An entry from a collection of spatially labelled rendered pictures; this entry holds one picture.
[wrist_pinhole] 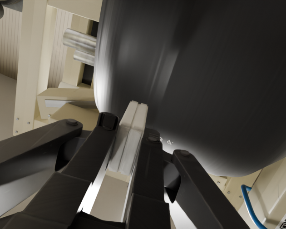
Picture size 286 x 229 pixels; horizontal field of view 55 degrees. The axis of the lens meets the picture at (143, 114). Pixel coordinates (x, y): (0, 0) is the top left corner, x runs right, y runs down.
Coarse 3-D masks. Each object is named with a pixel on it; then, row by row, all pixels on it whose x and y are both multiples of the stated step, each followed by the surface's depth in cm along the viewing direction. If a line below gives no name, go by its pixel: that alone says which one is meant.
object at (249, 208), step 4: (244, 184) 72; (244, 188) 68; (248, 188) 73; (244, 192) 67; (244, 196) 65; (248, 196) 65; (244, 200) 65; (248, 200) 63; (248, 204) 62; (248, 208) 61; (252, 208) 61; (248, 212) 61; (252, 212) 60; (252, 216) 59; (252, 220) 59; (256, 220) 58; (256, 224) 58; (260, 224) 57; (260, 228) 57; (264, 228) 57
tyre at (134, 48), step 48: (144, 0) 26; (192, 0) 25; (240, 0) 25; (96, 48) 34; (144, 48) 28; (192, 48) 27; (240, 48) 26; (96, 96) 40; (144, 96) 32; (192, 96) 30; (240, 96) 29; (192, 144) 36; (240, 144) 33
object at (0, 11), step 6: (0, 0) 432; (6, 0) 453; (12, 0) 451; (18, 0) 453; (0, 6) 429; (6, 6) 471; (12, 6) 469; (18, 6) 467; (0, 12) 429; (0, 18) 440
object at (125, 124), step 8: (136, 104) 21; (128, 112) 18; (136, 112) 19; (128, 120) 17; (120, 128) 16; (128, 128) 16; (120, 136) 16; (128, 136) 16; (120, 144) 16; (112, 152) 16; (120, 152) 16; (112, 160) 16; (120, 160) 16; (112, 168) 16
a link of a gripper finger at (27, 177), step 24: (72, 120) 14; (0, 144) 10; (24, 144) 11; (48, 144) 12; (0, 168) 9; (24, 168) 11; (48, 168) 12; (0, 192) 10; (24, 192) 11; (0, 216) 10
